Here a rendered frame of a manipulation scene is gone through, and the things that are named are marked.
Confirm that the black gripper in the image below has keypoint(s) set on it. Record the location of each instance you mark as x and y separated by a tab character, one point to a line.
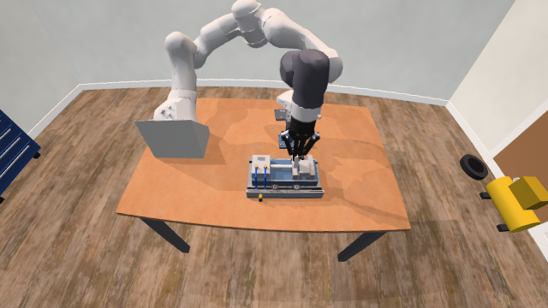
299	130

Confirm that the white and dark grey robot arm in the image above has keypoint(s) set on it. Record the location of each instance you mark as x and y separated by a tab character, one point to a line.
308	71

